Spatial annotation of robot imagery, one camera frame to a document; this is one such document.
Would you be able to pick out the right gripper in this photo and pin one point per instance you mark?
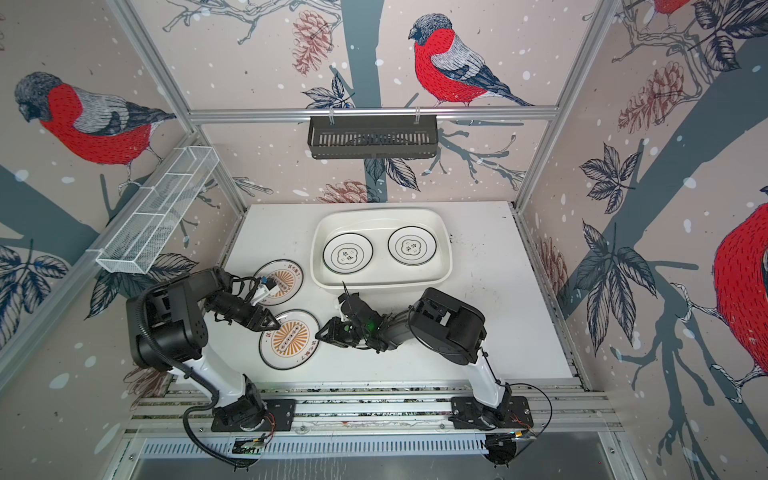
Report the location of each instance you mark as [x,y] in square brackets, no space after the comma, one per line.
[335,332]

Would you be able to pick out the white plastic bin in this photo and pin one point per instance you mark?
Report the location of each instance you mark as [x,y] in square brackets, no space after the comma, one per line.
[383,272]

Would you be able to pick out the white clover plate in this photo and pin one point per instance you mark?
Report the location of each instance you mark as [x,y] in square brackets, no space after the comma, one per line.
[348,253]
[412,245]

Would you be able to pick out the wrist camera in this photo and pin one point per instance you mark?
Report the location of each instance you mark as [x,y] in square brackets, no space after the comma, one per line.
[341,311]
[265,287]

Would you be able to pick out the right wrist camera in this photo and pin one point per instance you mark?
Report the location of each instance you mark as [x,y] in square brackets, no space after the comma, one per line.
[341,311]

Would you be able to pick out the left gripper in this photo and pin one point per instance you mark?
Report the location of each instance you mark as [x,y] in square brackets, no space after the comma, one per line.
[251,323]

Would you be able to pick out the orange sunburst plate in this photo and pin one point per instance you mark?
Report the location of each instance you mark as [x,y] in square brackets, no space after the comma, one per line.
[288,276]
[293,344]

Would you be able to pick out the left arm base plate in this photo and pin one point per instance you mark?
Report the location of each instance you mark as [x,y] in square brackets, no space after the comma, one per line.
[243,416]

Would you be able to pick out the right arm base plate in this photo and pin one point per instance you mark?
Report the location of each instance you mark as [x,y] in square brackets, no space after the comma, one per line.
[469,414]

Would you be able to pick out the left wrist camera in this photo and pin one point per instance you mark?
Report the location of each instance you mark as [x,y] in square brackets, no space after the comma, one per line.
[265,287]

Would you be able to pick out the black hanging wire basket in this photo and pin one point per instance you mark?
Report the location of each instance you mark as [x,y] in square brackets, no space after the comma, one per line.
[373,137]

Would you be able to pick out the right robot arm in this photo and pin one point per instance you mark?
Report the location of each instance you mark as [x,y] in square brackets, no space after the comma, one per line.
[444,325]

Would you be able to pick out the horizontal aluminium rail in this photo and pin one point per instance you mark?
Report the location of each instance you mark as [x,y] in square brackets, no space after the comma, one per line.
[231,116]

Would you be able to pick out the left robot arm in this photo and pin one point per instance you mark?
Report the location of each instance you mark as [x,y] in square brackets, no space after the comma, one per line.
[168,333]

